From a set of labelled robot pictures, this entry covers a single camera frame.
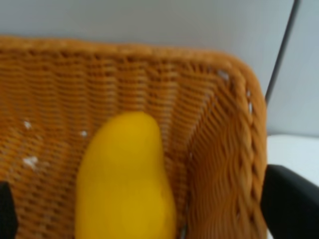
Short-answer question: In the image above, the yellow mango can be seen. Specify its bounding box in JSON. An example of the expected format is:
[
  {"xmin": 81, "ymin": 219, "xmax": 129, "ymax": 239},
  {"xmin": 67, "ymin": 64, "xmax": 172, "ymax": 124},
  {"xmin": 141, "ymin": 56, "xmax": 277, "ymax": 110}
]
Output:
[{"xmin": 74, "ymin": 112, "xmax": 177, "ymax": 239}]

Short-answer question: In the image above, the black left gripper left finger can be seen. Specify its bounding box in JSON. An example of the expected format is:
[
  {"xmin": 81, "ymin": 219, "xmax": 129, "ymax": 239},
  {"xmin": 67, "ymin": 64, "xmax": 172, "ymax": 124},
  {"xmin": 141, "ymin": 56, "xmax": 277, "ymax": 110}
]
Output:
[{"xmin": 0, "ymin": 181, "xmax": 18, "ymax": 239}]

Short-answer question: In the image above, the orange woven basket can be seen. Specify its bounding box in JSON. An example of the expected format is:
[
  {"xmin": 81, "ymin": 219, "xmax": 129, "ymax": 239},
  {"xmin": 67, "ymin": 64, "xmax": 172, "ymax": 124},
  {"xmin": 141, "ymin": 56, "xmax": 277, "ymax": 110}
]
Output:
[{"xmin": 0, "ymin": 36, "xmax": 267, "ymax": 239}]

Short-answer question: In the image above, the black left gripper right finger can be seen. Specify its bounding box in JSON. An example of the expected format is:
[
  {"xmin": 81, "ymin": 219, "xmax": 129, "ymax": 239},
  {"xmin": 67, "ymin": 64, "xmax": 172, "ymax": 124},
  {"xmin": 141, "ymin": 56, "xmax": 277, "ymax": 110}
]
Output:
[{"xmin": 261, "ymin": 164, "xmax": 319, "ymax": 239}]

